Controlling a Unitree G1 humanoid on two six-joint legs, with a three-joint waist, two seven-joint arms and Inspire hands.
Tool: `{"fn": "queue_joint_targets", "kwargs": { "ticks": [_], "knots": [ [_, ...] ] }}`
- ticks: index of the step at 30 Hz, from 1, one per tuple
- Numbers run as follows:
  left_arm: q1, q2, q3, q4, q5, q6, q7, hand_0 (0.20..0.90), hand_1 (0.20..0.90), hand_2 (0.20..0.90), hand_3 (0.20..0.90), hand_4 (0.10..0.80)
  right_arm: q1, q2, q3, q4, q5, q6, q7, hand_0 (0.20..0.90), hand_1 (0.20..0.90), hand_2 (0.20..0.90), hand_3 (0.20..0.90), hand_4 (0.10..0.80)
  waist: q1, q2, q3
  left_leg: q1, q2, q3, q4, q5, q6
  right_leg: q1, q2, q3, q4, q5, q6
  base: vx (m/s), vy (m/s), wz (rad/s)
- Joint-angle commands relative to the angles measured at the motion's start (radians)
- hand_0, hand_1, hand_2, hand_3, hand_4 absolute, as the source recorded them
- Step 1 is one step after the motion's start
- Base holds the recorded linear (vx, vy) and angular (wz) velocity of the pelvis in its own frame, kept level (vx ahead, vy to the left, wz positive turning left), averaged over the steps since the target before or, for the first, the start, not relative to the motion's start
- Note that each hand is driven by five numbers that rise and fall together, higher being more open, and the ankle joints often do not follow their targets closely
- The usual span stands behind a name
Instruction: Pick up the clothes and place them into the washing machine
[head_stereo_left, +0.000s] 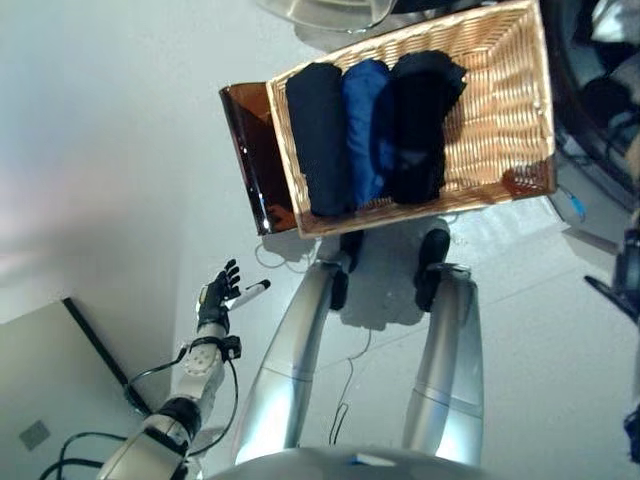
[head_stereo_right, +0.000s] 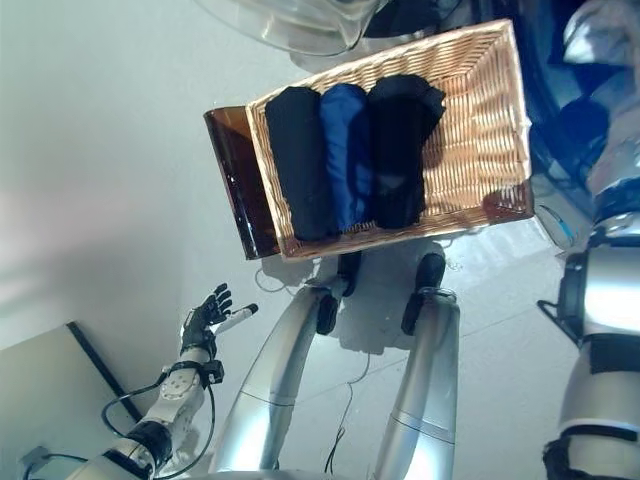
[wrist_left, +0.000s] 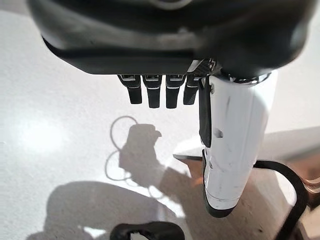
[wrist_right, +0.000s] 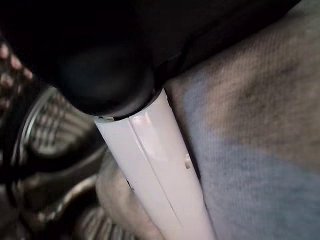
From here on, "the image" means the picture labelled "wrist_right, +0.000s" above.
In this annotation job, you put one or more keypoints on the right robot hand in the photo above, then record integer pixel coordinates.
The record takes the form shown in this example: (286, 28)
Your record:
(87, 50)

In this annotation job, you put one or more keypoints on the light grey garment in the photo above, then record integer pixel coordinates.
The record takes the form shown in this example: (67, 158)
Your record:
(250, 125)

